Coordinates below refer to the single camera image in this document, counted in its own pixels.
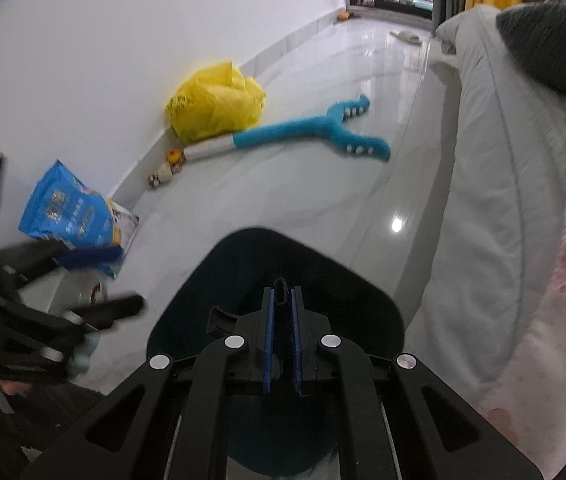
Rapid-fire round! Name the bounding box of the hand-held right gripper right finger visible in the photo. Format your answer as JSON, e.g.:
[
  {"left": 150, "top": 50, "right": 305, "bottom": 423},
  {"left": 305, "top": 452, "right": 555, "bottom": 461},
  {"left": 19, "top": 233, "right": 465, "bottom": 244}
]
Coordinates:
[{"left": 290, "top": 285, "right": 534, "bottom": 480}]

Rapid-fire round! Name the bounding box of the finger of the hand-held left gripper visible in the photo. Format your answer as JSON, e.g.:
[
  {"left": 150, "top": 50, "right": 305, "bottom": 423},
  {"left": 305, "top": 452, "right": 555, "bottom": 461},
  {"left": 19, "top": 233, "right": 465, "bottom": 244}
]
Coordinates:
[
  {"left": 65, "top": 294, "right": 144, "bottom": 331},
  {"left": 53, "top": 245, "right": 126, "bottom": 268}
]

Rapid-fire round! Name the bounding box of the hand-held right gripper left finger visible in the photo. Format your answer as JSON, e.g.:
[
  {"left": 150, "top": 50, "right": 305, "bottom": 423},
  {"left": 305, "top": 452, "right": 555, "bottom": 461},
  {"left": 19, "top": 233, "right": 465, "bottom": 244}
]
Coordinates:
[{"left": 20, "top": 285, "right": 278, "bottom": 480}]

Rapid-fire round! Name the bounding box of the dark plastic waste bin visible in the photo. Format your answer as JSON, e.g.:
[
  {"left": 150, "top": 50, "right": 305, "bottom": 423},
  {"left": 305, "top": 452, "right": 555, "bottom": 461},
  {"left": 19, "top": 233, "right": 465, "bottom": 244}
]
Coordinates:
[{"left": 145, "top": 227, "right": 406, "bottom": 478}]

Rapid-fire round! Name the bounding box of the blue printed package bag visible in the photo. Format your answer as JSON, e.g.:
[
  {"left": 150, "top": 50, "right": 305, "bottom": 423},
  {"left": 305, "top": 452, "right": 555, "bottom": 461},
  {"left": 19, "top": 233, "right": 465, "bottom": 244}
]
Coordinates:
[{"left": 18, "top": 159, "right": 140, "bottom": 281}]

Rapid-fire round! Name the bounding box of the yellow plastic bag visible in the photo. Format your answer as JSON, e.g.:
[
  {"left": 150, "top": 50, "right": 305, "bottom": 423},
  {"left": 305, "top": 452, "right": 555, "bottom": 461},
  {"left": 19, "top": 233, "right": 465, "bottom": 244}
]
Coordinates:
[{"left": 164, "top": 60, "right": 267, "bottom": 143}]

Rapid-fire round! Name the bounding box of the blue forked plush toy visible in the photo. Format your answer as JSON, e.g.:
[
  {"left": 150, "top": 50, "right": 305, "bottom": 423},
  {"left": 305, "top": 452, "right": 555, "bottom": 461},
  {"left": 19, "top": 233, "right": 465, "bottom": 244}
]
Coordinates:
[{"left": 183, "top": 94, "right": 392, "bottom": 163}]

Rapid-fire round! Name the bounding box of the bed with beige headboard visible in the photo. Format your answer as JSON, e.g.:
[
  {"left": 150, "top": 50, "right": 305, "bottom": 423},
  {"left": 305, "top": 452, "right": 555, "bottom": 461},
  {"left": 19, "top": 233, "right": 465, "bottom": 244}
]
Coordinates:
[{"left": 388, "top": 2, "right": 566, "bottom": 480}]

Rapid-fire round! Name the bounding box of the pink printed blanket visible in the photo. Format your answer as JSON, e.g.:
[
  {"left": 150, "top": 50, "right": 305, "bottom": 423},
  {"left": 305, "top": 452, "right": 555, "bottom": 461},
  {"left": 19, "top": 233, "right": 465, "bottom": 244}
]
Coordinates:
[{"left": 478, "top": 100, "right": 566, "bottom": 480}]

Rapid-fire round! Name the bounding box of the dark grey fluffy blanket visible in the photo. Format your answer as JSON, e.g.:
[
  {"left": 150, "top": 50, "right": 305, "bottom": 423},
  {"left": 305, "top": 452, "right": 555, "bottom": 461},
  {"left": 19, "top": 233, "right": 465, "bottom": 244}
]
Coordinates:
[{"left": 495, "top": 1, "right": 566, "bottom": 126}]

